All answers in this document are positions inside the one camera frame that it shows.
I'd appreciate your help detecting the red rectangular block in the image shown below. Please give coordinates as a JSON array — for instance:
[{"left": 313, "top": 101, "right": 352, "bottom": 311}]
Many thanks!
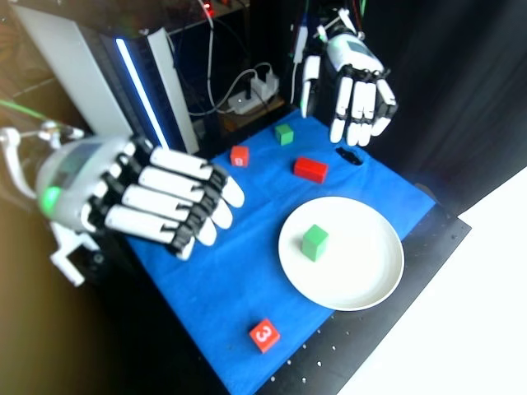
[{"left": 292, "top": 156, "right": 329, "bottom": 184}]

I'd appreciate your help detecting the green cube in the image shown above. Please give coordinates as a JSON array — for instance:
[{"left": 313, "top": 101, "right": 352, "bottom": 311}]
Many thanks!
[
  {"left": 274, "top": 123, "right": 295, "bottom": 146},
  {"left": 301, "top": 224, "right": 330, "bottom": 263}
]

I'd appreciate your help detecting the white hanging adapter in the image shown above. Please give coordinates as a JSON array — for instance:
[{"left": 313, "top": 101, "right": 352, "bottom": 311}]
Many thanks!
[{"left": 293, "top": 23, "right": 310, "bottom": 66}]

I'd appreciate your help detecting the white round plate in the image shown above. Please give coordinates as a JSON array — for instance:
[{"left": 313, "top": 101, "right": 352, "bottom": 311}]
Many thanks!
[{"left": 277, "top": 196, "right": 405, "bottom": 313}]

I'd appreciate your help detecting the white tower with blue light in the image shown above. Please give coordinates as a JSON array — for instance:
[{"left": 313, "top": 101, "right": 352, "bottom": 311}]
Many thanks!
[{"left": 11, "top": 2, "right": 202, "bottom": 156}]

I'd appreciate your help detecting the white cable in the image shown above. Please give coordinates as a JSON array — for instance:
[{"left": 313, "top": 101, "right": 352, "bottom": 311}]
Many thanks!
[{"left": 196, "top": 0, "right": 231, "bottom": 116}]

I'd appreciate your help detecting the blue table cloth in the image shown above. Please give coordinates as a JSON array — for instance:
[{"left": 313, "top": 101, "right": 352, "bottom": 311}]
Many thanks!
[{"left": 123, "top": 107, "right": 437, "bottom": 395}]

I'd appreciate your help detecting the red cube with number three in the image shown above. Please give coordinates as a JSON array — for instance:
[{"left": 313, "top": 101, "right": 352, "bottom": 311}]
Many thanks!
[{"left": 248, "top": 318, "right": 282, "bottom": 354}]

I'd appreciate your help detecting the green cable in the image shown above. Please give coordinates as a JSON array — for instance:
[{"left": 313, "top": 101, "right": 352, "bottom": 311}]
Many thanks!
[{"left": 0, "top": 100, "right": 57, "bottom": 123}]

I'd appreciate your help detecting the white power strip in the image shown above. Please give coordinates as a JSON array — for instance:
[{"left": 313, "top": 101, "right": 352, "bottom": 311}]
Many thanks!
[{"left": 227, "top": 65, "right": 282, "bottom": 115}]

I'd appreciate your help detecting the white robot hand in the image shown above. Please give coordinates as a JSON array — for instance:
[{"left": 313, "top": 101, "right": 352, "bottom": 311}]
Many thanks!
[
  {"left": 299, "top": 31, "right": 399, "bottom": 148},
  {"left": 35, "top": 135, "right": 247, "bottom": 263}
]

